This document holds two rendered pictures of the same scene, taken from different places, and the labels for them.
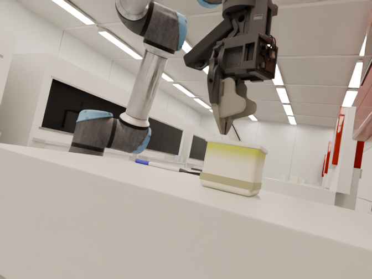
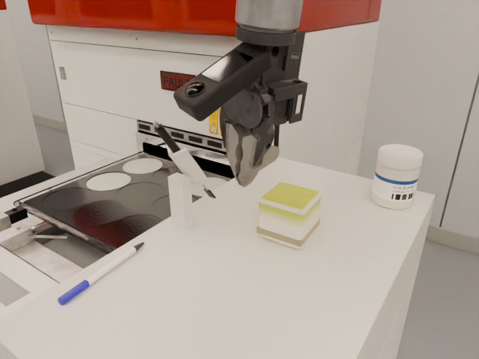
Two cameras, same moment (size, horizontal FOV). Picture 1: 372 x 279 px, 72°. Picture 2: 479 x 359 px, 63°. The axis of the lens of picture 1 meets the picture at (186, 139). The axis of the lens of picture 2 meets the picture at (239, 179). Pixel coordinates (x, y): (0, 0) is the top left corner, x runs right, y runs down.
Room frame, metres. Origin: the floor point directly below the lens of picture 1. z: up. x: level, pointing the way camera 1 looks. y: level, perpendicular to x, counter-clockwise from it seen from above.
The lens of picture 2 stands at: (0.38, 0.43, 1.29)
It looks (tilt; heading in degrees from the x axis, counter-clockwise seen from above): 25 degrees down; 277
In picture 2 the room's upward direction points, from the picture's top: straight up
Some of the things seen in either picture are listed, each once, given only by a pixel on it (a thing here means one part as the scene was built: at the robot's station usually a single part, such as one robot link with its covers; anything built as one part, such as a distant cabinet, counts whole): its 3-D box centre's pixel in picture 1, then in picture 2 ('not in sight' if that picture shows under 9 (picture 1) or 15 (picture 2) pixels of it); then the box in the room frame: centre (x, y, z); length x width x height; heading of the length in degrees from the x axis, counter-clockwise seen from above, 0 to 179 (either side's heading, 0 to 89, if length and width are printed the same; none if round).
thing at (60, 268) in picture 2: not in sight; (34, 269); (0.80, -0.06, 0.87); 0.36 x 0.08 x 0.03; 152
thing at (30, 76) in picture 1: (75, 137); not in sight; (4.15, 1.76, 1.00); 1.80 x 1.08 x 2.00; 152
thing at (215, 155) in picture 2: not in sight; (196, 162); (0.61, -0.50, 0.89); 0.44 x 0.02 x 0.10; 152
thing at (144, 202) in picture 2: not in sight; (140, 193); (0.69, -0.31, 0.90); 0.34 x 0.34 x 0.01; 62
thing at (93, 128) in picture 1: (94, 128); not in sight; (0.95, 0.34, 1.05); 0.13 x 0.12 x 0.14; 113
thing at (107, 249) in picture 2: not in sight; (68, 229); (0.78, -0.15, 0.90); 0.38 x 0.01 x 0.01; 152
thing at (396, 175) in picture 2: not in sight; (395, 176); (0.18, -0.20, 1.01); 0.07 x 0.07 x 0.10
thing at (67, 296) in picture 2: (160, 165); (105, 269); (0.60, 0.05, 0.97); 0.14 x 0.01 x 0.01; 66
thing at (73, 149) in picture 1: (84, 158); not in sight; (0.95, 0.35, 0.93); 0.15 x 0.15 x 0.10
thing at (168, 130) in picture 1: (151, 152); not in sight; (6.10, 0.74, 1.00); 1.80 x 1.08 x 2.00; 152
